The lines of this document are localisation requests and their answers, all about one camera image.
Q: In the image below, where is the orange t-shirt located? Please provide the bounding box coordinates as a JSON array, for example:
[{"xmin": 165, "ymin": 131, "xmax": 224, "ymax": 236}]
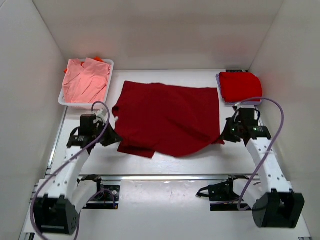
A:
[{"xmin": 64, "ymin": 56, "xmax": 104, "ymax": 74}]

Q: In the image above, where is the pink t-shirt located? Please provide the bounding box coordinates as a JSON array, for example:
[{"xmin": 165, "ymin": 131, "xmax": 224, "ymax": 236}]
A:
[{"xmin": 61, "ymin": 57, "xmax": 111, "ymax": 104}]

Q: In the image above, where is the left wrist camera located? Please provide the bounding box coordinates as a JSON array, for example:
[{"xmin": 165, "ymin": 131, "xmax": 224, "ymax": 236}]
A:
[{"xmin": 78, "ymin": 109, "xmax": 108, "ymax": 138}]

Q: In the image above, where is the folded bright red t-shirt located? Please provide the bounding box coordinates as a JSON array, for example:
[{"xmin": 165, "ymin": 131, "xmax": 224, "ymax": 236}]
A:
[{"xmin": 219, "ymin": 72, "xmax": 263, "ymax": 103}]

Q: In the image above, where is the dark red t-shirt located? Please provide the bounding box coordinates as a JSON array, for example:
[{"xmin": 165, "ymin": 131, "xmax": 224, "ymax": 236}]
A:
[{"xmin": 112, "ymin": 81, "xmax": 224, "ymax": 158}]

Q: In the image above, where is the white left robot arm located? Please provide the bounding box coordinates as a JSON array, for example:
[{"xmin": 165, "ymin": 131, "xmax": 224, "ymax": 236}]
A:
[{"xmin": 30, "ymin": 123, "xmax": 122, "ymax": 240}]

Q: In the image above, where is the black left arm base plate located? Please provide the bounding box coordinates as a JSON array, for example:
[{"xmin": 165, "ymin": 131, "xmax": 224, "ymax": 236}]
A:
[{"xmin": 77, "ymin": 174, "xmax": 121, "ymax": 210}]

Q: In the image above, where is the black device at back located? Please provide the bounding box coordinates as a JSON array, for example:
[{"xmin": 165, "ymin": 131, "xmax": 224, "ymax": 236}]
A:
[{"xmin": 225, "ymin": 69, "xmax": 244, "ymax": 73}]

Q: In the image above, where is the white plastic basket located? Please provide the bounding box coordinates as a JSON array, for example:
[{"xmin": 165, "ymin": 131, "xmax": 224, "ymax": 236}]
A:
[{"xmin": 57, "ymin": 58, "xmax": 115, "ymax": 110}]

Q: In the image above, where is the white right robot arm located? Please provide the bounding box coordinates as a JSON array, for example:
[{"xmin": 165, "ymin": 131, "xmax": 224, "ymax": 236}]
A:
[{"xmin": 221, "ymin": 116, "xmax": 305, "ymax": 229}]

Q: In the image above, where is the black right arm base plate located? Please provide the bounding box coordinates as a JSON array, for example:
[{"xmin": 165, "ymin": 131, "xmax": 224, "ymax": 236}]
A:
[{"xmin": 195, "ymin": 175, "xmax": 250, "ymax": 212}]

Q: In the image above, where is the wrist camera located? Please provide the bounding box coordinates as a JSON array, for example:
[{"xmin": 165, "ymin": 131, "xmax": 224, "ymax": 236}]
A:
[
  {"xmin": 232, "ymin": 105, "xmax": 261, "ymax": 126},
  {"xmin": 78, "ymin": 109, "xmax": 108, "ymax": 138}
]

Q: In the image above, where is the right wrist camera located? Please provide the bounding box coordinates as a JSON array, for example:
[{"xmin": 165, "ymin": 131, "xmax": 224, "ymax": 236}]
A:
[{"xmin": 232, "ymin": 105, "xmax": 261, "ymax": 126}]

